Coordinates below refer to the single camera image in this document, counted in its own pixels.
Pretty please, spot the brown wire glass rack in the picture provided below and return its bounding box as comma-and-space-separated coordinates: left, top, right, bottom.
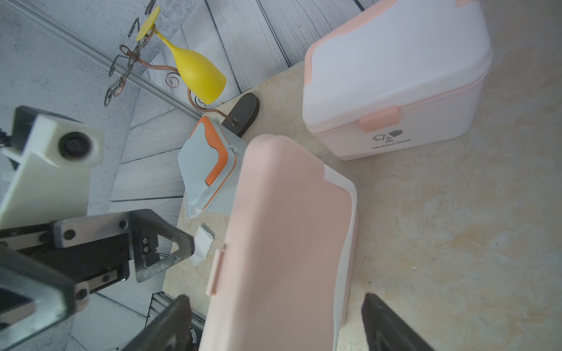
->
103, 18, 260, 137

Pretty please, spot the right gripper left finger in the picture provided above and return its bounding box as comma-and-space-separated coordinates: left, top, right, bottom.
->
122, 295, 193, 351

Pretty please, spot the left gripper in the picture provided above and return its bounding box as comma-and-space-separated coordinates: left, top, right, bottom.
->
0, 209, 196, 351

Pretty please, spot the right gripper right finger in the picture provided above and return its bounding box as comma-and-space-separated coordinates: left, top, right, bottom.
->
361, 293, 434, 351

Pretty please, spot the white pink medicine box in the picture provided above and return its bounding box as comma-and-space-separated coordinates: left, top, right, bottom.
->
302, 0, 493, 161

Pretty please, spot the yellow plastic wine glass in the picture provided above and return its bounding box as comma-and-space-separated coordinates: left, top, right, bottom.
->
132, 1, 227, 111

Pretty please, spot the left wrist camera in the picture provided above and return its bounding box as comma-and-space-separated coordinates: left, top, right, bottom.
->
1, 105, 105, 229

